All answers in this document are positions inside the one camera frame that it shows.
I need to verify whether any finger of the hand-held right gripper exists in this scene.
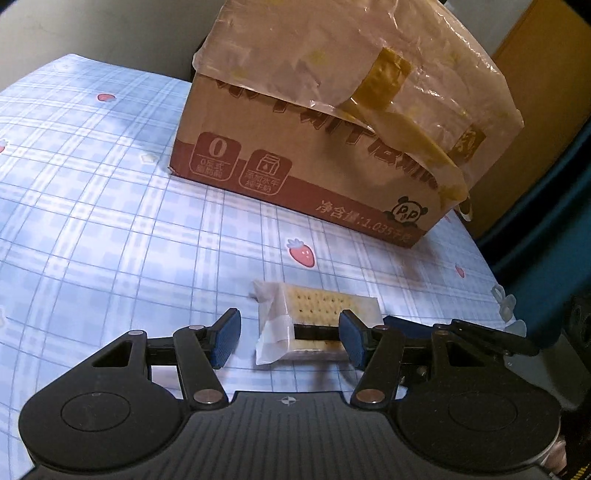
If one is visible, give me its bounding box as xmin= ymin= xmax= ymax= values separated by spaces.
xmin=382 ymin=315 xmax=540 ymax=357

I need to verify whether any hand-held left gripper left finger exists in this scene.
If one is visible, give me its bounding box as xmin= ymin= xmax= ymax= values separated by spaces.
xmin=91 ymin=308 xmax=243 ymax=411

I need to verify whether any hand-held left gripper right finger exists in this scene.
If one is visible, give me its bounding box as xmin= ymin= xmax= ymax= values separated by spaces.
xmin=339 ymin=309 xmax=505 ymax=410

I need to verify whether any cardboard box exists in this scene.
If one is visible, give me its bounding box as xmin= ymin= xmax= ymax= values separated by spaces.
xmin=168 ymin=0 xmax=525 ymax=250

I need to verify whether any clear plastic bag liner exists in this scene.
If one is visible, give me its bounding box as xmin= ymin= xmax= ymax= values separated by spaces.
xmin=192 ymin=0 xmax=525 ymax=223

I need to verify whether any wooden panel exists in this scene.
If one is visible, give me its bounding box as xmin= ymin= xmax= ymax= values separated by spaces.
xmin=466 ymin=0 xmax=591 ymax=241

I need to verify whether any clear cracker packet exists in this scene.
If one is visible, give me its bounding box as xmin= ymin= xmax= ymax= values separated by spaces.
xmin=249 ymin=279 xmax=384 ymax=366

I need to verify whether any blue checked tablecloth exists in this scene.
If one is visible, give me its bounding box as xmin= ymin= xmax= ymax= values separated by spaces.
xmin=0 ymin=53 xmax=530 ymax=418

